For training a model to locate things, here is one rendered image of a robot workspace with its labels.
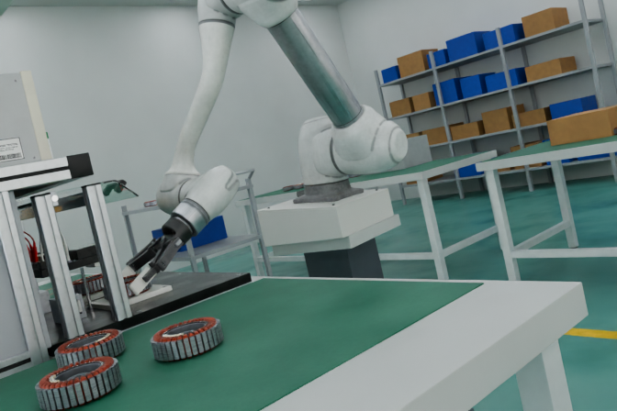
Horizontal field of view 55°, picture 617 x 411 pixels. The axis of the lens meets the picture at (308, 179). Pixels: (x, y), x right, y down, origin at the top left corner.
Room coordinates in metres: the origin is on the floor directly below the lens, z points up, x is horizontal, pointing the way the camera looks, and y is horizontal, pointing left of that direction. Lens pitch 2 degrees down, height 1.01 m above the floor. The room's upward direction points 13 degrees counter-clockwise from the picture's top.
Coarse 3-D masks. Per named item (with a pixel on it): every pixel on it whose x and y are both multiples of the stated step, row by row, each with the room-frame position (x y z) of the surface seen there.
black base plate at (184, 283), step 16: (160, 272) 1.75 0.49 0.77; (176, 272) 1.67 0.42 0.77; (192, 272) 1.60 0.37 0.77; (208, 272) 1.54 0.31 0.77; (224, 272) 1.48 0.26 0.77; (240, 272) 1.43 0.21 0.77; (176, 288) 1.42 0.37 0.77; (192, 288) 1.37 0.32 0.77; (208, 288) 1.33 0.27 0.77; (224, 288) 1.36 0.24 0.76; (144, 304) 1.31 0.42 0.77; (160, 304) 1.27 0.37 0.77; (176, 304) 1.28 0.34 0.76; (48, 320) 1.38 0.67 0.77; (96, 320) 1.24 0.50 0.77; (112, 320) 1.21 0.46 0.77; (128, 320) 1.20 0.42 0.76; (144, 320) 1.23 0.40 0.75; (48, 352) 1.12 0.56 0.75
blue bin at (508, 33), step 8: (512, 24) 6.97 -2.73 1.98; (520, 24) 7.07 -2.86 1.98; (488, 32) 7.22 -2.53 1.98; (504, 32) 7.06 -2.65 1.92; (512, 32) 6.98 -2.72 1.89; (520, 32) 7.04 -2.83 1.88; (488, 40) 7.23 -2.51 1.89; (496, 40) 7.16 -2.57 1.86; (504, 40) 7.07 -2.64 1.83; (512, 40) 6.99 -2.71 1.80; (488, 48) 7.25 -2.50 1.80
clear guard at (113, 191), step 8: (104, 184) 1.66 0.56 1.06; (112, 184) 1.64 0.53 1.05; (120, 184) 1.61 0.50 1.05; (56, 192) 1.50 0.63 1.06; (64, 192) 1.56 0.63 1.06; (72, 192) 1.72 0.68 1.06; (104, 192) 1.72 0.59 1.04; (112, 192) 1.69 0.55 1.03; (120, 192) 1.66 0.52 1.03; (128, 192) 1.64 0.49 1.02; (16, 200) 1.44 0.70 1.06; (24, 200) 1.49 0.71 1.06; (112, 200) 1.76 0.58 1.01; (120, 200) 1.73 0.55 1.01
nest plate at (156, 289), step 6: (150, 288) 1.43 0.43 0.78; (156, 288) 1.41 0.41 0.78; (162, 288) 1.39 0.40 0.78; (168, 288) 1.40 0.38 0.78; (138, 294) 1.38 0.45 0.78; (144, 294) 1.36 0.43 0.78; (150, 294) 1.37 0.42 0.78; (156, 294) 1.38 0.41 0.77; (96, 300) 1.43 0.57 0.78; (102, 300) 1.41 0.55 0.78; (132, 300) 1.34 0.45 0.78; (138, 300) 1.35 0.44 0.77; (96, 306) 1.38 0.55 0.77; (102, 306) 1.36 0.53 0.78; (108, 306) 1.33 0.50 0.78
